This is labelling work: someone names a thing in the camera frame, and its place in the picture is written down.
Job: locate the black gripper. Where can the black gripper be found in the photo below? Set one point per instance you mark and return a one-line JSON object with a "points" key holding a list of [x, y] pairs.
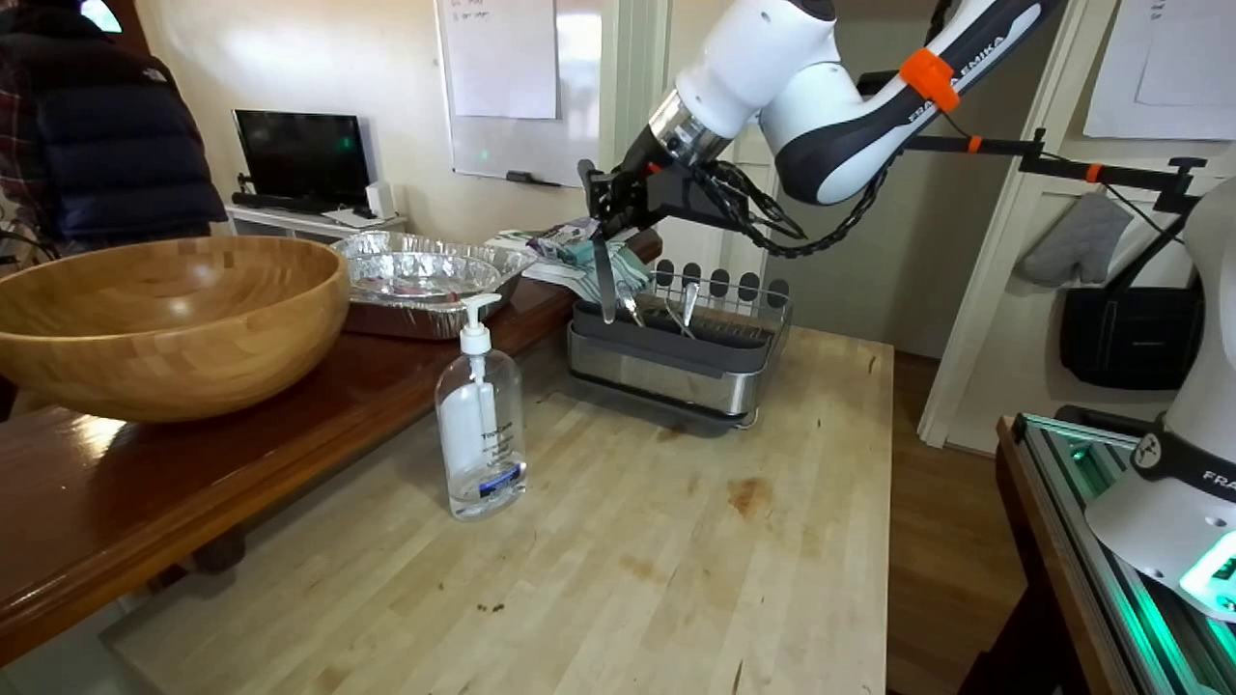
{"points": [[644, 191]]}

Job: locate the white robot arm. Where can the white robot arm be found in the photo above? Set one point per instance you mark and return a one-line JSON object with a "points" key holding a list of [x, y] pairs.
{"points": [[779, 64]]}

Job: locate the green striped dish towel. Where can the green striped dish towel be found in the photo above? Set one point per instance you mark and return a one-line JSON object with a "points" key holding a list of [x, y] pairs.
{"points": [[565, 258]]}

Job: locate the clear sanitizer pump bottle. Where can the clear sanitizer pump bottle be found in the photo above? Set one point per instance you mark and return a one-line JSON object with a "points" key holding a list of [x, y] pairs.
{"points": [[480, 419]]}

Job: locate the aluminium foil tray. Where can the aluminium foil tray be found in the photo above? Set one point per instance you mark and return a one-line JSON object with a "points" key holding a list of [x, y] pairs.
{"points": [[416, 286]]}

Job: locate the laptop computer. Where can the laptop computer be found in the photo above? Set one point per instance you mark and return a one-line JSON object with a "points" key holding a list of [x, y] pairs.
{"points": [[308, 172]]}

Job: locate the wooden bowl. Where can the wooden bowl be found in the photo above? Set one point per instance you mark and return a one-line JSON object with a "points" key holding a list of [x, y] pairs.
{"points": [[172, 329]]}

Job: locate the person in dark vest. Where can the person in dark vest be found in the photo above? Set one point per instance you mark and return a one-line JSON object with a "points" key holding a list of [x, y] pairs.
{"points": [[96, 144]]}

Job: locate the brown wooden side table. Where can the brown wooden side table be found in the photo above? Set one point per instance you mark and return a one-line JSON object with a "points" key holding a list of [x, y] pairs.
{"points": [[93, 509]]}

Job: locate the whiteboard on wall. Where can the whiteboard on wall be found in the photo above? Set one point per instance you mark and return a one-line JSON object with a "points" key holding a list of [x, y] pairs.
{"points": [[521, 87]]}

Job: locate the black wire drying rack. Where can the black wire drying rack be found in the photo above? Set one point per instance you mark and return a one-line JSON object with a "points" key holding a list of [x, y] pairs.
{"points": [[698, 346]]}

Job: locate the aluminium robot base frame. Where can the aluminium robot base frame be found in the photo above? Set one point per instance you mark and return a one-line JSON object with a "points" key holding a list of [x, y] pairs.
{"points": [[1130, 583]]}

